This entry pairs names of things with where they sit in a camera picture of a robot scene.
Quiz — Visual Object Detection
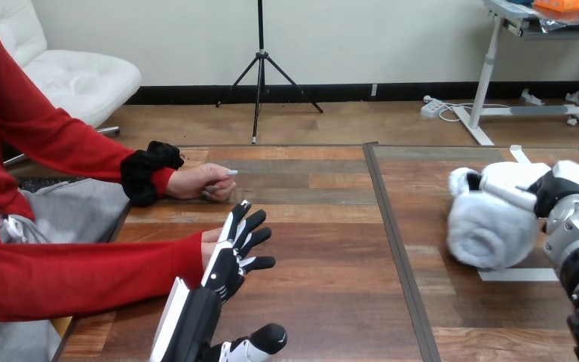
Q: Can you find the white desk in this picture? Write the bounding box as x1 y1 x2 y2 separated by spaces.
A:
451 0 579 147

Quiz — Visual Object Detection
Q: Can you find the white power strip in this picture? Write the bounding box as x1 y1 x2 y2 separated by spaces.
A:
420 97 446 120

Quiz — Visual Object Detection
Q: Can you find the person's forearm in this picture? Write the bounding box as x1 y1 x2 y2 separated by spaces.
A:
52 107 185 209
0 230 206 324

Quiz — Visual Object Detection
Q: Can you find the black tripod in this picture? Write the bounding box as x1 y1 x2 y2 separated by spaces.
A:
215 0 324 146

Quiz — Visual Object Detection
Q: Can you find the white towel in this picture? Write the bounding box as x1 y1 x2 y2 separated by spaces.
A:
446 167 541 272

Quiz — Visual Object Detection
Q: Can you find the tangle of cables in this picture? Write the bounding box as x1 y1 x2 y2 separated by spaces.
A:
422 94 512 124

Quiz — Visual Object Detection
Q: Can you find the orange thing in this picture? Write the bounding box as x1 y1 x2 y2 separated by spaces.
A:
533 0 579 14

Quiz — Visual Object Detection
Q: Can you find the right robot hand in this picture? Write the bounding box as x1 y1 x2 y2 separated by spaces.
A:
467 159 579 219

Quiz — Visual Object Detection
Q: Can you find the person's hand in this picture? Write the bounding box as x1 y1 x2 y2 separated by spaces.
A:
200 227 226 272
165 163 239 203

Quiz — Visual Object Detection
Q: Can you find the white cushioned chair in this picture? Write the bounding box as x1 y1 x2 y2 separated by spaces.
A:
0 0 143 167

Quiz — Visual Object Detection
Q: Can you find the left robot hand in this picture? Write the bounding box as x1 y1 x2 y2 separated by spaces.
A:
149 199 289 362

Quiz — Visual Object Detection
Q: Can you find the person's body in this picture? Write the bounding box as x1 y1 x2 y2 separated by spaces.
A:
0 0 132 362

